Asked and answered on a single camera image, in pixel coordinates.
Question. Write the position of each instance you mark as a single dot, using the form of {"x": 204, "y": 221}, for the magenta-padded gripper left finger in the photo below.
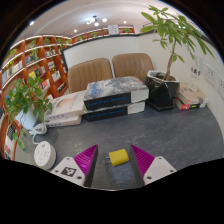
{"x": 68, "y": 170}

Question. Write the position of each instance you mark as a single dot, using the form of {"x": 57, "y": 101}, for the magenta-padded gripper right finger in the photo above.
{"x": 160, "y": 168}

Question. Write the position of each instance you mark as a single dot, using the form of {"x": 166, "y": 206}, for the yellow charger block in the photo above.
{"x": 119, "y": 157}

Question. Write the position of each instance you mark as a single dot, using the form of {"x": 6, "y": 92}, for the round white power strip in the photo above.
{"x": 44, "y": 155}

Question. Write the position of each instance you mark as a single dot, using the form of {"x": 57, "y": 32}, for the red and black book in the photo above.
{"x": 186, "y": 106}

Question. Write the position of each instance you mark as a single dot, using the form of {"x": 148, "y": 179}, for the thick dark-covered book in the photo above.
{"x": 113, "y": 112}
{"x": 113, "y": 88}

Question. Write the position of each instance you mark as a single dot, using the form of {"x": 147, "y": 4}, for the small tree in black pot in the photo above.
{"x": 161, "y": 91}

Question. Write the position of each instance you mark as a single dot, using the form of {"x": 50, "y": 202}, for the beige book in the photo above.
{"x": 193, "y": 93}

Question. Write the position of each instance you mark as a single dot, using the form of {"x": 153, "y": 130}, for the pothos plant in white pot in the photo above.
{"x": 25, "y": 96}

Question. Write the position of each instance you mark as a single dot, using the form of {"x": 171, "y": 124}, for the tan leather chair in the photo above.
{"x": 88, "y": 75}
{"x": 133, "y": 66}

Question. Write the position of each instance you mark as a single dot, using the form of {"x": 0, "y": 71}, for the clear stand-up sign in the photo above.
{"x": 196, "y": 75}

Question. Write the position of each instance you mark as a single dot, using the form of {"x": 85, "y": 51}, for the long orange-brown bookshelf unit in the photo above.
{"x": 36, "y": 63}

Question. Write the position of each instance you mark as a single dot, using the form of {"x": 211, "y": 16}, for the white partition with black rim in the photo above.
{"x": 100, "y": 48}

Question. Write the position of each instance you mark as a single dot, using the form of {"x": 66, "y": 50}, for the short orange-brown shelf unit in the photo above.
{"x": 90, "y": 34}

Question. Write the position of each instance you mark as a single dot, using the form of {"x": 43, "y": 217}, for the white sign board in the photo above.
{"x": 113, "y": 29}

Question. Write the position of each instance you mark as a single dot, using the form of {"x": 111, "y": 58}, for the ceiling chandelier with round bulbs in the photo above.
{"x": 96, "y": 21}

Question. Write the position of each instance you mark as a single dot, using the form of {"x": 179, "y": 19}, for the white wall socket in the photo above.
{"x": 211, "y": 76}
{"x": 220, "y": 86}

